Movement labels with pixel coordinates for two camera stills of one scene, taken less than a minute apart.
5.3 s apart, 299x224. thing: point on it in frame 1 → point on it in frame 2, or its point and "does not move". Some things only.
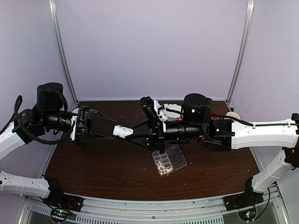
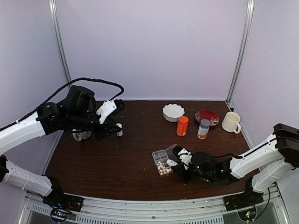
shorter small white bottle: [122, 131] → [171, 163]
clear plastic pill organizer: [173, 159] does not move
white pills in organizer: [160, 165] does not move
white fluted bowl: [174, 107] does not move
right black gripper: [155, 138] → [181, 172]
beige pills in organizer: [165, 171] does not move
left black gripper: [84, 116] → [104, 131]
